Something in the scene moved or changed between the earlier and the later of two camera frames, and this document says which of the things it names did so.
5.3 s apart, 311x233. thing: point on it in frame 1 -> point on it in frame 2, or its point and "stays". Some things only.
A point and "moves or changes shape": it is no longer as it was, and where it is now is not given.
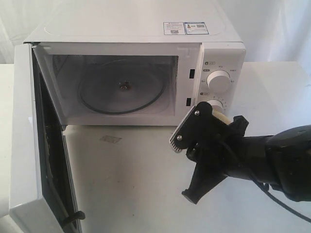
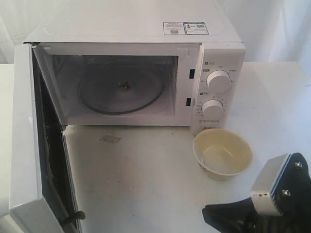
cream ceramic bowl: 222,116 moves or changes shape
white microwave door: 44,196 stays
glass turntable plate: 120,87 stays
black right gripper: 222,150 -> 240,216
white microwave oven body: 140,66 stays
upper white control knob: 218,81 stays
